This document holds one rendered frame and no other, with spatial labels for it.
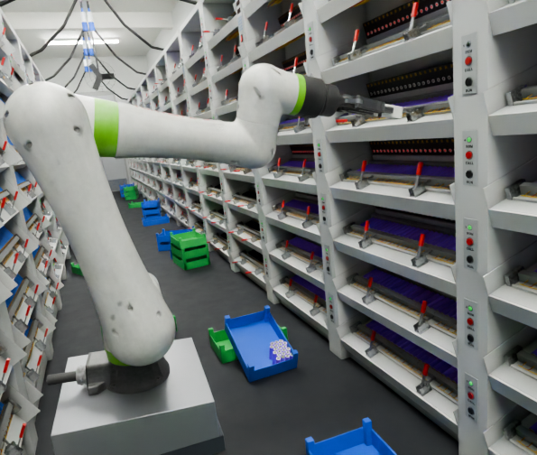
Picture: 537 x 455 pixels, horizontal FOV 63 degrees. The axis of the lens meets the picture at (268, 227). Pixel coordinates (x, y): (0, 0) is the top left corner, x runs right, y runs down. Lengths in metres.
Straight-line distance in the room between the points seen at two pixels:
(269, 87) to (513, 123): 0.50
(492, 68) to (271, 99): 0.46
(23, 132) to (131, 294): 0.31
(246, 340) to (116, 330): 1.11
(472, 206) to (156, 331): 0.74
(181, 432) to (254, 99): 0.72
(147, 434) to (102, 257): 0.40
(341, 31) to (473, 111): 0.74
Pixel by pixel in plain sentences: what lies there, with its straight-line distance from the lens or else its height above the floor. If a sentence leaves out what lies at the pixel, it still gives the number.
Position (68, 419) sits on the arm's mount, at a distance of 1.04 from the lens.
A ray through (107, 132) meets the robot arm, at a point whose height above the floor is 0.94.
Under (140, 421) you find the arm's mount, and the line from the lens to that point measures 1.00.
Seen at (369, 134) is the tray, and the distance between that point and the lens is 1.40.
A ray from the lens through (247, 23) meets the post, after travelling 2.32.
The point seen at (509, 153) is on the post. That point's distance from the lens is 1.11.
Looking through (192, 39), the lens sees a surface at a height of 1.67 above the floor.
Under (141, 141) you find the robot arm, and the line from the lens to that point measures 0.94.
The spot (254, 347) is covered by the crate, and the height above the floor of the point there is 0.06.
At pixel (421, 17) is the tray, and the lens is 1.48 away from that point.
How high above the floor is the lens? 0.90
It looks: 12 degrees down
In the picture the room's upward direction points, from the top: 6 degrees counter-clockwise
